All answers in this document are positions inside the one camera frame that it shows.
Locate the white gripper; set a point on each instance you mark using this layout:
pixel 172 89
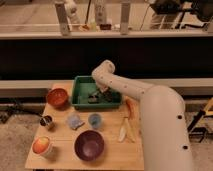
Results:
pixel 102 87

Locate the dark scrubbing brush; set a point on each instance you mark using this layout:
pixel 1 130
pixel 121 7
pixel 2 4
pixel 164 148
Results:
pixel 94 97

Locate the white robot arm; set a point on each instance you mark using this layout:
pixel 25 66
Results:
pixel 165 140

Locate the dark object in tray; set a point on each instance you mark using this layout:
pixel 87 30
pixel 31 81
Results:
pixel 108 96

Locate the green plastic tray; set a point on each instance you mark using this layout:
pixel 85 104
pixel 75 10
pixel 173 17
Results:
pixel 85 85

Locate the orange carrot toy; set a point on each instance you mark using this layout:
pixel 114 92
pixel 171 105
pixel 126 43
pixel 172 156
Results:
pixel 130 108

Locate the small blue cup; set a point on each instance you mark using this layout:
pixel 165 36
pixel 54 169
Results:
pixel 95 120

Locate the crumpled blue-grey cloth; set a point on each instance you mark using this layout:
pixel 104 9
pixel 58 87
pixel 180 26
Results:
pixel 74 121

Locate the orange bowl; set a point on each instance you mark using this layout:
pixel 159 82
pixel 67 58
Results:
pixel 57 97

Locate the yellow banana peel toy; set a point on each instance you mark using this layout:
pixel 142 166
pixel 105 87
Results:
pixel 126 131

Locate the purple bowl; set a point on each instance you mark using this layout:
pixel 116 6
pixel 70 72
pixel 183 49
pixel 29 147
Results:
pixel 89 145

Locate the wooden table board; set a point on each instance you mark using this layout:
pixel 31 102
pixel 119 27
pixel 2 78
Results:
pixel 118 156

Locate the small metal cup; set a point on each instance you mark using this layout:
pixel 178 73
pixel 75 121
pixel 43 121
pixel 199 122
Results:
pixel 47 122

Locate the white cup with orange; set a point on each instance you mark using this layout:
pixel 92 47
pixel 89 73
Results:
pixel 42 146

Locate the yellow black stand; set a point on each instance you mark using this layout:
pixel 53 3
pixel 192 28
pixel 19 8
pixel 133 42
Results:
pixel 202 123

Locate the white post right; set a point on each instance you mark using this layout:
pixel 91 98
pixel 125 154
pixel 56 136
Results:
pixel 125 12

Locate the white post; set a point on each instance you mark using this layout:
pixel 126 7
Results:
pixel 125 12
pixel 62 18

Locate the white post left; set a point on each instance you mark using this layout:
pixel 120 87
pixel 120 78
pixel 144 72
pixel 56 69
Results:
pixel 62 18

